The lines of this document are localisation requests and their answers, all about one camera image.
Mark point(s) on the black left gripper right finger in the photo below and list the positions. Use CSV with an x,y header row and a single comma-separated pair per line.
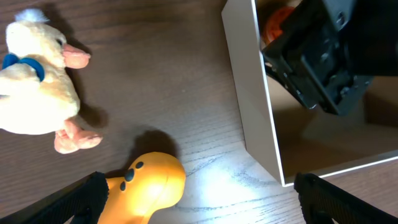
x,y
323,202

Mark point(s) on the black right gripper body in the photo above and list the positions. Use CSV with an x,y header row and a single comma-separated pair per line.
x,y
308,58

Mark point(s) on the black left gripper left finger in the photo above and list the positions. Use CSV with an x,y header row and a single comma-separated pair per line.
x,y
80,202

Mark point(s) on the orange round wheel toy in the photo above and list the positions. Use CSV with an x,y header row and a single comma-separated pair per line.
x,y
272,28

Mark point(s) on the orange plastic duck toy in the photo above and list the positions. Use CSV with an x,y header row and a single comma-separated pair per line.
x,y
154,181

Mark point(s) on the white cardboard box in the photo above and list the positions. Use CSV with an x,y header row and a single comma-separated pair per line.
x,y
287,138

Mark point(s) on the plush yellow duck toy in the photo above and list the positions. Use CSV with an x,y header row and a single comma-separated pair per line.
x,y
37,95

